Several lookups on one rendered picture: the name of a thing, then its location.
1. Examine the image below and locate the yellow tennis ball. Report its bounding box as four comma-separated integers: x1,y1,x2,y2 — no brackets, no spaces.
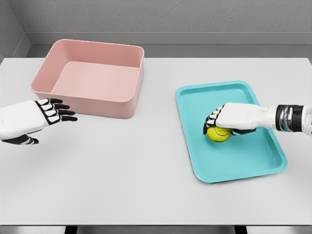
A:
206,126,232,143

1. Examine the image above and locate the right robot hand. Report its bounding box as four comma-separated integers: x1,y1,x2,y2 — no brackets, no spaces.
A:
203,102,263,137

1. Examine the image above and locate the pink rectangular basket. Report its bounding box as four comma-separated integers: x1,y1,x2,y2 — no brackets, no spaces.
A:
30,39,145,120

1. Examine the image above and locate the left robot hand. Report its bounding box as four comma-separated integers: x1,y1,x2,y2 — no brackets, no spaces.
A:
0,98,78,145

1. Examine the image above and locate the blue rectangular tray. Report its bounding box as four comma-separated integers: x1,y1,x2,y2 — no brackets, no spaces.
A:
175,80,289,184

